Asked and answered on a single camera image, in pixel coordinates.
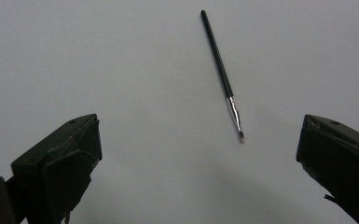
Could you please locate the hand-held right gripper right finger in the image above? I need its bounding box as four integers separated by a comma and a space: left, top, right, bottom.
296, 114, 359, 224

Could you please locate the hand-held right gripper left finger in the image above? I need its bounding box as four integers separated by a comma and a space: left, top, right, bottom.
10, 113, 104, 224

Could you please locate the thin black makeup brush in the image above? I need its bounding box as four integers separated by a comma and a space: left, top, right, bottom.
200, 9, 246, 144

